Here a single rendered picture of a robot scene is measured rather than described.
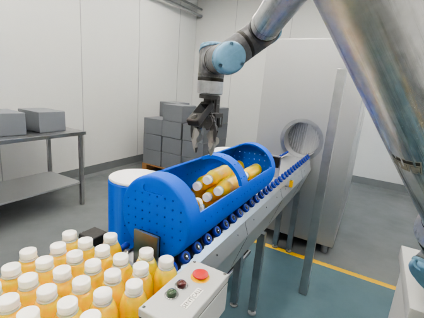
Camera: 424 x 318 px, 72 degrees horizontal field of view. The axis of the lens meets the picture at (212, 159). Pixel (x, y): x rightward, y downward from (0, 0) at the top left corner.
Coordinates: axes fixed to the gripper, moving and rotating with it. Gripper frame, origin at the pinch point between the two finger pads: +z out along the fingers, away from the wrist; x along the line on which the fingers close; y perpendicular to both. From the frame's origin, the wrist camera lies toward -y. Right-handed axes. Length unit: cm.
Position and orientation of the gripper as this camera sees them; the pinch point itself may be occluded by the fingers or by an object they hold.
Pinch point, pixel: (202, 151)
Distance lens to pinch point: 106.2
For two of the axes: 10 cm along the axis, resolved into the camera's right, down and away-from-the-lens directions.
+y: 4.8, -1.8, 8.6
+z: -0.8, 9.7, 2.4
